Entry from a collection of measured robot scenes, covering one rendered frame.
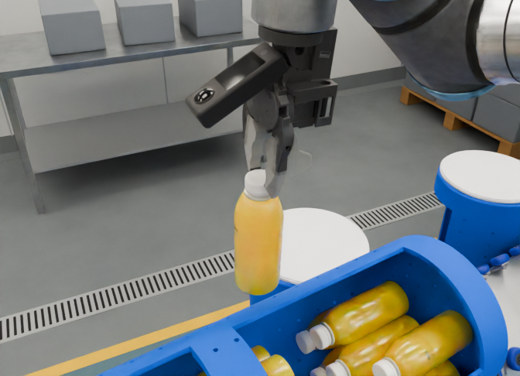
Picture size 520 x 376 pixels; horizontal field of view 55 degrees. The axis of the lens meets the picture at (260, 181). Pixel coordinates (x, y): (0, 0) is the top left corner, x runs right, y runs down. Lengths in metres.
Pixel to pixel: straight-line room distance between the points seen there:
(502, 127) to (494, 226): 2.46
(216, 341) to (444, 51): 0.48
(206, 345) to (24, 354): 1.82
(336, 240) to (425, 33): 0.80
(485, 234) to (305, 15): 1.10
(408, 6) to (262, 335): 0.66
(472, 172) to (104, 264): 1.93
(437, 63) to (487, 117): 3.53
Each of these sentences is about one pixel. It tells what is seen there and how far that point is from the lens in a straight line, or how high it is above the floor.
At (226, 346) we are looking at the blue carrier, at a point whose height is 1.23.
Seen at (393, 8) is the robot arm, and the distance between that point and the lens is 0.43.
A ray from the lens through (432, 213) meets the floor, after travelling 3.20.
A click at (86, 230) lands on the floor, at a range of 3.06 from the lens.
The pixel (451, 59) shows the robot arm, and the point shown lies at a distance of 0.46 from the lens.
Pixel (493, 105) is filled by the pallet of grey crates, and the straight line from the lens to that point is 3.95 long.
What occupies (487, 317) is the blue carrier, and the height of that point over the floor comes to 1.19.
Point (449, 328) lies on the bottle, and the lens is 0.93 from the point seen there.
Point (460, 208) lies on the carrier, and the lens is 1.49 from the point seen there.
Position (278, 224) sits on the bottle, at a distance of 0.66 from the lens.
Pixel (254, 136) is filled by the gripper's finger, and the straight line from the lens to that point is 0.62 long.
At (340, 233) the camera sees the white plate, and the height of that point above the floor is 1.04.
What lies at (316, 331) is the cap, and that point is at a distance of 0.88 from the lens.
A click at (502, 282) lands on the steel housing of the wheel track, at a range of 1.37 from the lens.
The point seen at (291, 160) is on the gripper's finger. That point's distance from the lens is 0.61.
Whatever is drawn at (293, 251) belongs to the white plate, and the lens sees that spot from 1.16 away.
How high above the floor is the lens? 1.78
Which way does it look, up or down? 32 degrees down
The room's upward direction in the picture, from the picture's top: straight up
